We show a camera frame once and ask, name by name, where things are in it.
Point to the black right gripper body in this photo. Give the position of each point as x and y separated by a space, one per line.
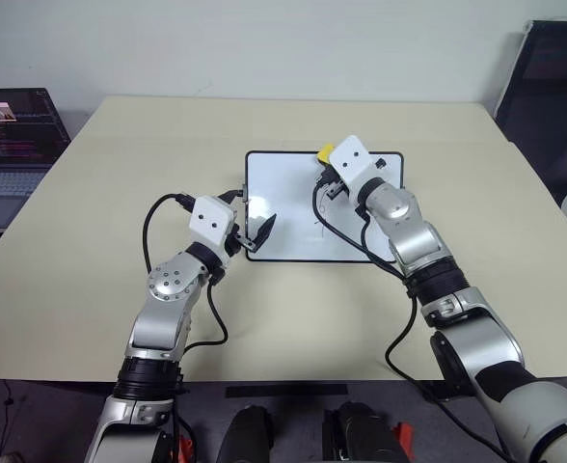
337 189

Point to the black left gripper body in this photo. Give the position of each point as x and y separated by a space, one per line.
234 241

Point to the yellow whiteboard eraser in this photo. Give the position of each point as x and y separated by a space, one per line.
327 153

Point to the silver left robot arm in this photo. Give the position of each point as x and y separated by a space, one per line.
168 284

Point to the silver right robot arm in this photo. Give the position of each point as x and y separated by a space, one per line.
428 241

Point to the black-framed small whiteboard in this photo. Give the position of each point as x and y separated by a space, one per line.
288 202

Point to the black rounded shape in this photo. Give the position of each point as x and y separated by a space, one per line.
245 436

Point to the red tag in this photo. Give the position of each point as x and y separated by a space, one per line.
403 431
184 448

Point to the open grey laptop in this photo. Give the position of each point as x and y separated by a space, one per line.
13 140

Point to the black ribbed bulky shape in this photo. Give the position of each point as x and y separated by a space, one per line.
363 436

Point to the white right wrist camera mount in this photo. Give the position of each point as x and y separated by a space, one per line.
353 161

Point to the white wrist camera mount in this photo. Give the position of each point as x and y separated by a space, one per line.
353 161
211 219

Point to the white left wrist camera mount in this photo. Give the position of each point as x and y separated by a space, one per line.
211 219

